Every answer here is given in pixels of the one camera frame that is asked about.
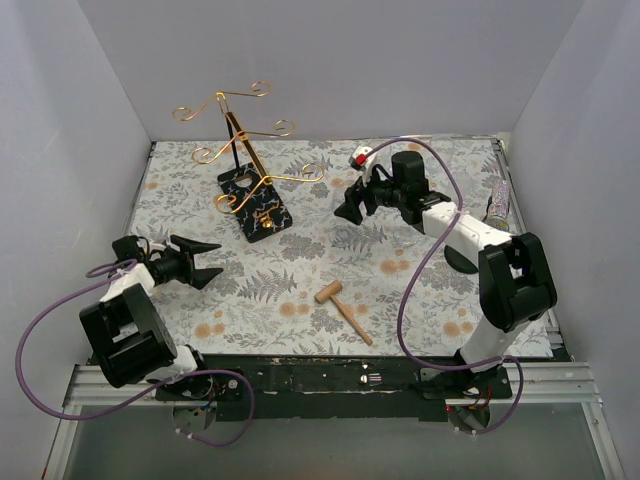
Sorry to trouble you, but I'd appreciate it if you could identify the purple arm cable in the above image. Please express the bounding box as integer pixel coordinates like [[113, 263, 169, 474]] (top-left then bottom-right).
[[367, 138, 525, 434], [15, 257, 257, 447]]

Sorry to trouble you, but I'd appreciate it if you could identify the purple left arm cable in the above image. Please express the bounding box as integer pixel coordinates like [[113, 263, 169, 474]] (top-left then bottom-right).
[[15, 257, 257, 447]]

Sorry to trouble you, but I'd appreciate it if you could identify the clear wine glass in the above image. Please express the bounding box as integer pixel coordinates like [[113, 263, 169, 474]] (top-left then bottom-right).
[[332, 217, 364, 252]]

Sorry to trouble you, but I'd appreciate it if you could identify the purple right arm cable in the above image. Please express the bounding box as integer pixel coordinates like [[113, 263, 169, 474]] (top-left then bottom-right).
[[367, 138, 525, 434]]

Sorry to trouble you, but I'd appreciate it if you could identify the black marbled rack base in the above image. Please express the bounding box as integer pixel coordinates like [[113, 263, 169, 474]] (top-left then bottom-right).
[[217, 164, 293, 243]]

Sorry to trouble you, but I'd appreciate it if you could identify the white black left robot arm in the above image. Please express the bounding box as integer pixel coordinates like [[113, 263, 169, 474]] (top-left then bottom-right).
[[79, 235, 223, 400]]

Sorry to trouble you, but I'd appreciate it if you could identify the gold wire wine glass rack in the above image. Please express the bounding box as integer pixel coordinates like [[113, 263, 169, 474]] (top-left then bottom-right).
[[172, 81, 325, 215]]

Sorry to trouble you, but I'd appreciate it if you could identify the floral patterned table mat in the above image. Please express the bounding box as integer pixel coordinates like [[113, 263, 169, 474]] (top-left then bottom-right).
[[129, 140, 482, 356]]

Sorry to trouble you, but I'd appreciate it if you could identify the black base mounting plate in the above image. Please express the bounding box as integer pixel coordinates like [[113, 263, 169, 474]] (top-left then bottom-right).
[[155, 352, 516, 424]]

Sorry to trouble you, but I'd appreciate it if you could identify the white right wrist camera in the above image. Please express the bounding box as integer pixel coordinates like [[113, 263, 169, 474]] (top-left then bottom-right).
[[349, 145, 376, 186]]

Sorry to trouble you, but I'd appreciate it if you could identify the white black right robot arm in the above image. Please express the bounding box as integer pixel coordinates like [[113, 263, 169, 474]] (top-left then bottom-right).
[[334, 146, 557, 398]]

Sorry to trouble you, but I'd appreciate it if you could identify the aluminium frame rail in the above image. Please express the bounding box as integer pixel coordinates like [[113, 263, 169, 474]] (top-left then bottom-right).
[[444, 362, 605, 407]]

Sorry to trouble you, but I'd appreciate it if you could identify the wooden toy mallet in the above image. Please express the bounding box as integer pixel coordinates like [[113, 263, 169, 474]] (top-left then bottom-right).
[[314, 280, 373, 346]]

